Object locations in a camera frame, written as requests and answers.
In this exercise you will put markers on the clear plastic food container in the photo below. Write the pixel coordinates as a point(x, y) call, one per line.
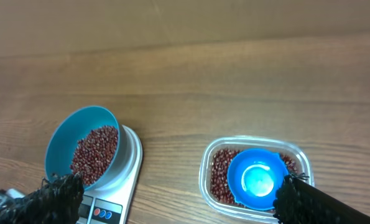
point(215, 163)

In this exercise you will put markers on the red adzuki beans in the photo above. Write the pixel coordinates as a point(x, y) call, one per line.
point(249, 178)

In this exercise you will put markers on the teal blue bowl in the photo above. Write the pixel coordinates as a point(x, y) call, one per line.
point(61, 148)

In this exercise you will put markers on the blue plastic measuring scoop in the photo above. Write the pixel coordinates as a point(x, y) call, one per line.
point(254, 176)

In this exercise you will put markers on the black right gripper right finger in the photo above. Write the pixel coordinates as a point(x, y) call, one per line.
point(297, 202)

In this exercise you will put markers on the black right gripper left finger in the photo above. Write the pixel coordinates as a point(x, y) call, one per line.
point(55, 202)

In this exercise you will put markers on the red beans in bowl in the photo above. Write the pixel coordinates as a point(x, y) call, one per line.
point(94, 153)

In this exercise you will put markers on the white digital kitchen scale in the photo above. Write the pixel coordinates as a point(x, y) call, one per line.
point(108, 199)

